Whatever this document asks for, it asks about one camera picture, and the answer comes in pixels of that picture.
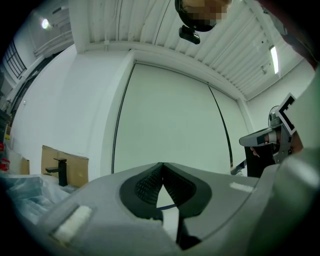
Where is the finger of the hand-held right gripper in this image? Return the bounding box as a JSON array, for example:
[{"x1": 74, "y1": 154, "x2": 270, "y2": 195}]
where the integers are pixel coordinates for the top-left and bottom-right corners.
[{"x1": 238, "y1": 126, "x2": 279, "y2": 148}]

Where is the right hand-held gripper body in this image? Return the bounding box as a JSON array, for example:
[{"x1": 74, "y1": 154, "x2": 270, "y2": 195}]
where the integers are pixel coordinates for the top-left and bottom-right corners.
[{"x1": 268, "y1": 92, "x2": 298, "y2": 165}]

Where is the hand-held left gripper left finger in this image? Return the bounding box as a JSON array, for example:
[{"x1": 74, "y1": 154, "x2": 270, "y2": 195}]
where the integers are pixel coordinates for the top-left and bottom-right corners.
[{"x1": 37, "y1": 162, "x2": 183, "y2": 256}]

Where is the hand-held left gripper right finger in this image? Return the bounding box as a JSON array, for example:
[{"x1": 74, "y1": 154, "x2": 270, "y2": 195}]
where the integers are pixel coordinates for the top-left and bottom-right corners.
[{"x1": 162, "y1": 162, "x2": 261, "y2": 251}]

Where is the person's right forearm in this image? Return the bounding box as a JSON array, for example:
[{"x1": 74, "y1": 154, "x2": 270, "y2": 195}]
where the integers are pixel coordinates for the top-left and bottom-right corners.
[{"x1": 290, "y1": 131, "x2": 305, "y2": 154}]

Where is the black panel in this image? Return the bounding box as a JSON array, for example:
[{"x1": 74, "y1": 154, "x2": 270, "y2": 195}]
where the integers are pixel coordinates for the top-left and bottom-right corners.
[{"x1": 243, "y1": 144, "x2": 275, "y2": 179}]

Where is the large cardboard box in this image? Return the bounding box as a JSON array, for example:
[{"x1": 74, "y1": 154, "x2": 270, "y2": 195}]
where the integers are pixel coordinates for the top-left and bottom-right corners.
[{"x1": 41, "y1": 144, "x2": 90, "y2": 188}]

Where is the black faucet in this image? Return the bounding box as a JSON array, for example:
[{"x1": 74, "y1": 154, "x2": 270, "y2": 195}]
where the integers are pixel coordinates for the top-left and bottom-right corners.
[{"x1": 44, "y1": 157, "x2": 69, "y2": 188}]

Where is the long ceiling light panel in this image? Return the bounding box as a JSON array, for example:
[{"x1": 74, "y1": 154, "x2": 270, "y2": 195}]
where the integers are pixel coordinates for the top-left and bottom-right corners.
[{"x1": 269, "y1": 45, "x2": 279, "y2": 75}]

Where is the person's red shirt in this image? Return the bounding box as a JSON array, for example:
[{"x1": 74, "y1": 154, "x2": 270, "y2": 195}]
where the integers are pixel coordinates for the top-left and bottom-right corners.
[{"x1": 259, "y1": 0, "x2": 320, "y2": 72}]

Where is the wide white roller blind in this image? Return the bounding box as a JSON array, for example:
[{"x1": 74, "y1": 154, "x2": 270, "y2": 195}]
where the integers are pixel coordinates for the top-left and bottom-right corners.
[{"x1": 111, "y1": 61, "x2": 234, "y2": 174}]

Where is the clear plastic wrap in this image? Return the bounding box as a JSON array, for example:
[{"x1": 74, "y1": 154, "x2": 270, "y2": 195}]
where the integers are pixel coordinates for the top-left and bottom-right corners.
[{"x1": 0, "y1": 143, "x2": 76, "y2": 226}]

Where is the small cardboard box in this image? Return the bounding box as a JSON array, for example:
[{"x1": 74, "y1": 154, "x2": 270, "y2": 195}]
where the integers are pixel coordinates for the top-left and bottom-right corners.
[{"x1": 20, "y1": 156, "x2": 31, "y2": 176}]

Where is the person's head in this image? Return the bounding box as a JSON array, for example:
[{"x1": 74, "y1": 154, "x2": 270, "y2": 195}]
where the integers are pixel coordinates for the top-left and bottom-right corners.
[{"x1": 174, "y1": 0, "x2": 228, "y2": 33}]

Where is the black metal railing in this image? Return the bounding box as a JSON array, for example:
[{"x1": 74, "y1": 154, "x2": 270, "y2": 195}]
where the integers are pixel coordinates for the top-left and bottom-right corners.
[{"x1": 1, "y1": 39, "x2": 28, "y2": 79}]

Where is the black head-worn camera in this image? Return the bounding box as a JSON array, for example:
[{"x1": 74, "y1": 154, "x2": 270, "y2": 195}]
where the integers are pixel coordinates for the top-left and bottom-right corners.
[{"x1": 178, "y1": 24, "x2": 202, "y2": 45}]

